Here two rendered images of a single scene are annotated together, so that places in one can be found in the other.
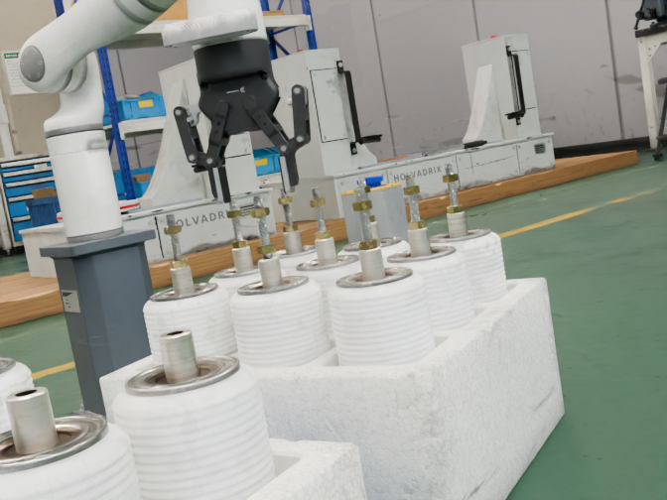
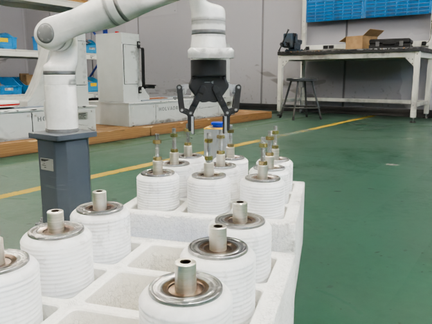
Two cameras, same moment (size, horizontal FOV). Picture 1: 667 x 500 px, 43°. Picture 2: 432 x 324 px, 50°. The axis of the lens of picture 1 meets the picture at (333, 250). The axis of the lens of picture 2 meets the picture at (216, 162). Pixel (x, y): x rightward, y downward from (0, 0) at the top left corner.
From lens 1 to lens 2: 0.36 m
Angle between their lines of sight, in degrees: 17
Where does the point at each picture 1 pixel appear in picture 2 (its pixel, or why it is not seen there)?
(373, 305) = (268, 191)
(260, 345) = (205, 203)
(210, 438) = (261, 249)
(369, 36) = (134, 24)
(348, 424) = not seen: hidden behind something
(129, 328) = (78, 182)
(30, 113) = not seen: outside the picture
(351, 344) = (253, 207)
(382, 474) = not seen: hidden behind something
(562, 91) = (234, 74)
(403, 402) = (280, 235)
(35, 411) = (224, 234)
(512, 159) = (215, 107)
